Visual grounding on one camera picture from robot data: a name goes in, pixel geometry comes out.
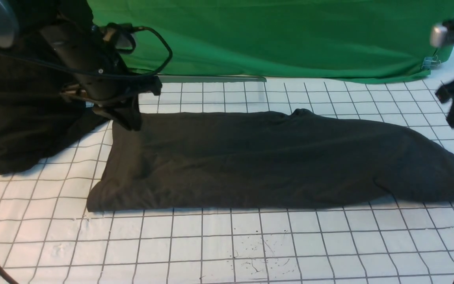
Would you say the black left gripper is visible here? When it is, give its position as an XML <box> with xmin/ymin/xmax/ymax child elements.
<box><xmin>60</xmin><ymin>37</ymin><xmax>162</xmax><ymax>131</ymax></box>

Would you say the dark gray long-sleeved shirt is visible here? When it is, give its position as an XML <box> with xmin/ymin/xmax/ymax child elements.
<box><xmin>86</xmin><ymin>108</ymin><xmax>454</xmax><ymax>212</ymax></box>

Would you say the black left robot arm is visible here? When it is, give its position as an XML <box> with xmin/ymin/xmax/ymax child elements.
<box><xmin>0</xmin><ymin>0</ymin><xmax>173</xmax><ymax>131</ymax></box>

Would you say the clear acrylic strip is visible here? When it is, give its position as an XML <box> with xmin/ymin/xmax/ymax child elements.
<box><xmin>158</xmin><ymin>75</ymin><xmax>267</xmax><ymax>83</ymax></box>

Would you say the blue binder clip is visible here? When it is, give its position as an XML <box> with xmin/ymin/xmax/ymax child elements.
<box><xmin>421</xmin><ymin>56</ymin><xmax>441</xmax><ymax>70</ymax></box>

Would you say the black crumpled garment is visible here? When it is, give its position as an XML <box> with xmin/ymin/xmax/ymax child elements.
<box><xmin>0</xmin><ymin>55</ymin><xmax>107</xmax><ymax>176</ymax></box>

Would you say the green backdrop cloth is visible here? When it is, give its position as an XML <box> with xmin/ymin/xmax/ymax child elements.
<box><xmin>89</xmin><ymin>0</ymin><xmax>454</xmax><ymax>84</ymax></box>

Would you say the white grid table mat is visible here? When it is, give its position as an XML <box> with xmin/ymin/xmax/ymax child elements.
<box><xmin>0</xmin><ymin>79</ymin><xmax>454</xmax><ymax>284</ymax></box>

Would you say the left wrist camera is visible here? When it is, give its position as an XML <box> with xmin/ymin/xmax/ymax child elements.
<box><xmin>99</xmin><ymin>23</ymin><xmax>136</xmax><ymax>54</ymax></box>

